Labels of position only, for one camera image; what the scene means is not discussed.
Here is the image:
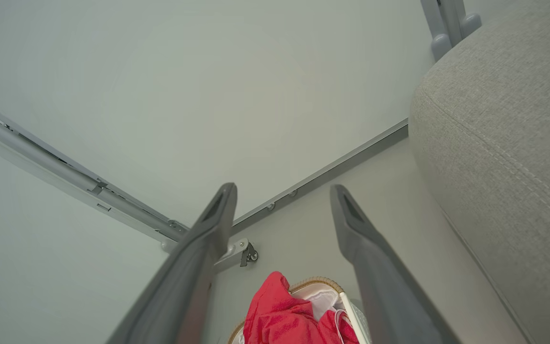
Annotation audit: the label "black caster wheel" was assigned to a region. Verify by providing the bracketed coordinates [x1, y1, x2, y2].
[240, 243, 259, 267]

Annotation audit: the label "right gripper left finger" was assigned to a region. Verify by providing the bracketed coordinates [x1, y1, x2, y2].
[106, 183, 238, 344]

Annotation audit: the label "white brown-rimmed laundry basket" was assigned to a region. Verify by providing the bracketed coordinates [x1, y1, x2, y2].
[227, 276, 373, 344]

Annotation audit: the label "grey partition support foot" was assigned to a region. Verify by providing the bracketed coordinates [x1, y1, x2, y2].
[160, 237, 259, 274]

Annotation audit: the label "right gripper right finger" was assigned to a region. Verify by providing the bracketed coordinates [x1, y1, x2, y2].
[330, 184, 462, 344]

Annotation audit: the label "grey partition bottom rail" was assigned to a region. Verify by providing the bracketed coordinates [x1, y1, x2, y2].
[231, 118, 409, 236]

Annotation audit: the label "grey partition corner post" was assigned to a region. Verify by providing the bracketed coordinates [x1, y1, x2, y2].
[0, 96, 190, 244]

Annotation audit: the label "white basket liner cloth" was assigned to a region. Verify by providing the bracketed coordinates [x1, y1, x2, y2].
[292, 283, 347, 321]

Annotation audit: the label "red and white garment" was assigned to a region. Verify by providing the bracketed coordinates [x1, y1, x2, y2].
[243, 271, 359, 344]

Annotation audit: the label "grey folding rack legs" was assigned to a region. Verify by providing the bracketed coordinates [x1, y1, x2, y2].
[421, 0, 482, 62]

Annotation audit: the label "grey fabric sofa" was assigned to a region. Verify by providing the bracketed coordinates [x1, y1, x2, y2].
[409, 0, 550, 344]

